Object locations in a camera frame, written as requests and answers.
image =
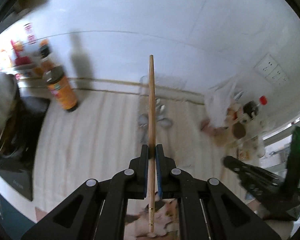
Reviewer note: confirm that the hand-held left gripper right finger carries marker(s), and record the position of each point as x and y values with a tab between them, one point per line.
158	175

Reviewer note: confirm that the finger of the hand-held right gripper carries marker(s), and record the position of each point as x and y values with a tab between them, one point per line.
260	188
250	168

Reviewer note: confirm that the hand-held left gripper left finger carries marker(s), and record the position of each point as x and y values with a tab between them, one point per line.
146	182

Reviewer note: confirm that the steel spoon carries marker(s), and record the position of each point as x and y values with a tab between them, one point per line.
165	122
162	107

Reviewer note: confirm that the single bamboo chopstick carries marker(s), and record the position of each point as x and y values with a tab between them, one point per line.
152	100

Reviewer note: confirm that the clear plastic container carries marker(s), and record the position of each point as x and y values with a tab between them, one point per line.
172	87

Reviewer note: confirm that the small printed card box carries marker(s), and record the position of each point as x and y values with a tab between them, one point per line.
243	153

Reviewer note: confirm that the plastic jar with brown lid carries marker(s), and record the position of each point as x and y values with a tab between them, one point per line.
238	131

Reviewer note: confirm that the dark bottle with red cap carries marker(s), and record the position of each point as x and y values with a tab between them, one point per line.
256	105

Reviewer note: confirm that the striped cat print tablecloth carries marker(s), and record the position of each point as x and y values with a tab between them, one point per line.
90	142

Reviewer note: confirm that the white salt bag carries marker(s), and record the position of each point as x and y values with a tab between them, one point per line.
220	102

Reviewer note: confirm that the soy sauce bottle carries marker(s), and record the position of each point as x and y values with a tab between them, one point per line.
62	92

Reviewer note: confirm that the black stove top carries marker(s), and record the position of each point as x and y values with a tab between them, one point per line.
20	142

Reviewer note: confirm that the steel pan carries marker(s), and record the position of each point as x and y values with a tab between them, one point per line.
1	110

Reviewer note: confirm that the white wall socket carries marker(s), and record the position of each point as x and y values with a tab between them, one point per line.
281	77
265	62
275	70

